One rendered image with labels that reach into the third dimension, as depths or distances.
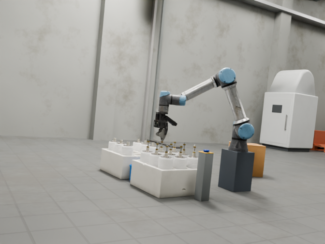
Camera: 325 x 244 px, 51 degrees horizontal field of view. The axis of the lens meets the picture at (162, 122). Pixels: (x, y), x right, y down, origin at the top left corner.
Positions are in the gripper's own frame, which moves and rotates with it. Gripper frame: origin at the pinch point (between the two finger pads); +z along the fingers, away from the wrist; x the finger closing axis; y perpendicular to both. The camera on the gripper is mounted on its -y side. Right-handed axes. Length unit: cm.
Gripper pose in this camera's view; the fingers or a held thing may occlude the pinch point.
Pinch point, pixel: (163, 139)
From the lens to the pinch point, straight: 251.4
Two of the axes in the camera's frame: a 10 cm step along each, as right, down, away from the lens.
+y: -8.6, -0.6, -5.0
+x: 5.0, 0.8, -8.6
